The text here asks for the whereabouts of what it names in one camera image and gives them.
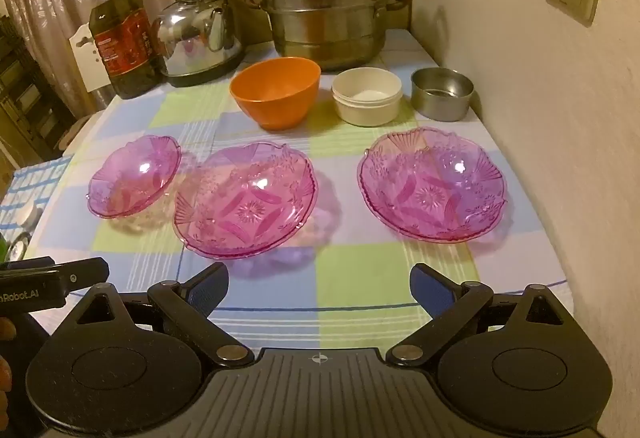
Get person's left hand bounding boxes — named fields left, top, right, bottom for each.
left=0, top=318, right=17, bottom=419

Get dark storage rack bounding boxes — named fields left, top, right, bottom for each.
left=0, top=16, right=77, bottom=164

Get large pink glass plate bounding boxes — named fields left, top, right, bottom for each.
left=172, top=141, right=319, bottom=260
left=357, top=127, right=509, bottom=243

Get small pink glass plate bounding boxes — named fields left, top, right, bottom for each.
left=86, top=135, right=183, bottom=220

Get cream plastic bowl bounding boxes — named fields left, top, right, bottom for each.
left=331, top=68, right=403, bottom=127

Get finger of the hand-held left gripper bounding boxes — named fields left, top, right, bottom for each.
left=57, top=257, right=111, bottom=293

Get small stainless steel bowl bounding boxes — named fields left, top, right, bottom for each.
left=411, top=68, right=475, bottom=122

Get blue checked cloth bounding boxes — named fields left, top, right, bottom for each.
left=0, top=155, right=73, bottom=261

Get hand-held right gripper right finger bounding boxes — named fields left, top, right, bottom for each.
left=385, top=263, right=568, bottom=366

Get white plastic chair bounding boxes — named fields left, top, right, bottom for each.
left=70, top=25, right=108, bottom=94

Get stainless steel kettle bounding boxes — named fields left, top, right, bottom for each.
left=151, top=0, right=246, bottom=88

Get cooking oil bottle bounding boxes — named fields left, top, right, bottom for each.
left=82, top=0, right=163, bottom=100

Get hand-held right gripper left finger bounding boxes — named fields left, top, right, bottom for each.
left=72, top=262, right=253, bottom=365

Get orange plastic bowl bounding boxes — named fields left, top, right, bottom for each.
left=229, top=58, right=322, bottom=131

